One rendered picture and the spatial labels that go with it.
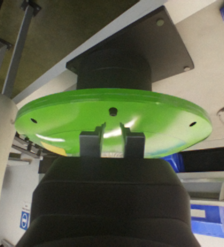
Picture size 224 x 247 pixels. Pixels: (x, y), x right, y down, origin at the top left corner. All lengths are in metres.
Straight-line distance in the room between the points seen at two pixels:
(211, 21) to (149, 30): 0.09
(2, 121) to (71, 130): 0.27
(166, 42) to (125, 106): 0.17
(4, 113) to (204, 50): 0.43
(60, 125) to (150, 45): 0.19
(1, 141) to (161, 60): 0.36
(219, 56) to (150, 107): 0.24
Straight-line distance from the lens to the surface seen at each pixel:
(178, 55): 0.33
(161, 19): 0.27
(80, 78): 0.31
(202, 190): 1.16
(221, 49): 0.37
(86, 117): 0.18
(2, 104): 0.47
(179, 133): 0.22
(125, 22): 0.30
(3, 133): 0.44
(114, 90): 0.16
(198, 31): 0.32
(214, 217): 0.94
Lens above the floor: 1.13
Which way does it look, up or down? 19 degrees down
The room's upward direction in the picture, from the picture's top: 179 degrees counter-clockwise
